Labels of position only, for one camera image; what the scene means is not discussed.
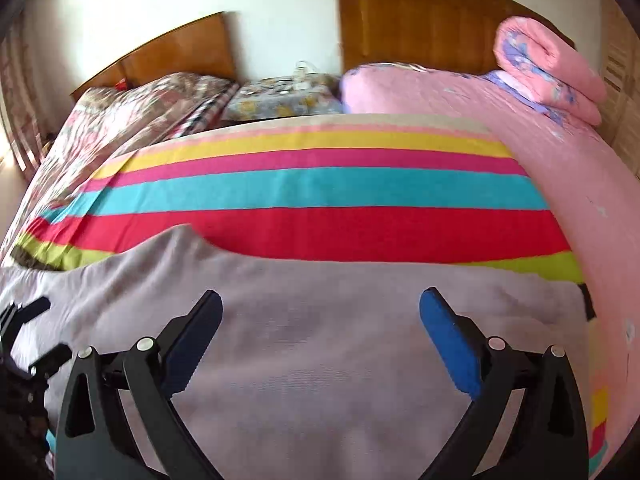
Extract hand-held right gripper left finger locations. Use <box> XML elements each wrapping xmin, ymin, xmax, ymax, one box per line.
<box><xmin>54</xmin><ymin>290</ymin><xmax>224</xmax><ymax>480</ymax></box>

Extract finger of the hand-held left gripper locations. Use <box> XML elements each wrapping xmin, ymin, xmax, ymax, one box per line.
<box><xmin>27</xmin><ymin>342</ymin><xmax>74</xmax><ymax>378</ymax></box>
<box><xmin>0</xmin><ymin>296</ymin><xmax>52</xmax><ymax>346</ymax></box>

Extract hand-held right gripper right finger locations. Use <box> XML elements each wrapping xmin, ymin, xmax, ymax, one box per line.
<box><xmin>419</xmin><ymin>287</ymin><xmax>591</xmax><ymax>480</ymax></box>

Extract lilac pants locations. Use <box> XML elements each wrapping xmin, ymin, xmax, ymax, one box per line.
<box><xmin>0</xmin><ymin>224</ymin><xmax>593</xmax><ymax>480</ymax></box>

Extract rainbow striped blanket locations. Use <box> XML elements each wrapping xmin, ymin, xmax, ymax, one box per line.
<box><xmin>10</xmin><ymin>114</ymin><xmax>613</xmax><ymax>478</ymax></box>

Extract pink bed sheet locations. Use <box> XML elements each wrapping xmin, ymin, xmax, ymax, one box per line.
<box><xmin>340</xmin><ymin>62</ymin><xmax>640</xmax><ymax>461</ymax></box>

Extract floral pink curtain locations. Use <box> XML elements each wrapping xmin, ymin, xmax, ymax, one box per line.
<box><xmin>0</xmin><ymin>10</ymin><xmax>51</xmax><ymax>181</ymax></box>

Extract floral patchwork quilt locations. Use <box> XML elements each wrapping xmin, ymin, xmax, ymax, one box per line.
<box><xmin>0</xmin><ymin>72</ymin><xmax>236</xmax><ymax>261</ymax></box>

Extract plaid bed sheet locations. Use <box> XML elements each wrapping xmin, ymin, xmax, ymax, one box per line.
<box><xmin>172</xmin><ymin>81</ymin><xmax>242</xmax><ymax>137</ymax></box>

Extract nightstand with floral cloth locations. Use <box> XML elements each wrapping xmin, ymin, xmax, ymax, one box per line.
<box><xmin>222</xmin><ymin>74</ymin><xmax>346</xmax><ymax>122</ymax></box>

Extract flat wooden headboard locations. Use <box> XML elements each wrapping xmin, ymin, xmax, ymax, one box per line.
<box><xmin>70</xmin><ymin>11</ymin><xmax>238</xmax><ymax>103</ymax></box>

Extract rolled pink floral quilt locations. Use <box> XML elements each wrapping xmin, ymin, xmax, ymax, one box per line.
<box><xmin>482</xmin><ymin>16</ymin><xmax>608</xmax><ymax>127</ymax></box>

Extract light wooden wardrobe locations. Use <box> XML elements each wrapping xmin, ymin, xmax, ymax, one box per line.
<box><xmin>597</xmin><ymin>0</ymin><xmax>640</xmax><ymax>176</ymax></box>

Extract ribbed wooden headboard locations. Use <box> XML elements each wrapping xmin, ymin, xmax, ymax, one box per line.
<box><xmin>335</xmin><ymin>0</ymin><xmax>576</xmax><ymax>76</ymax></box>

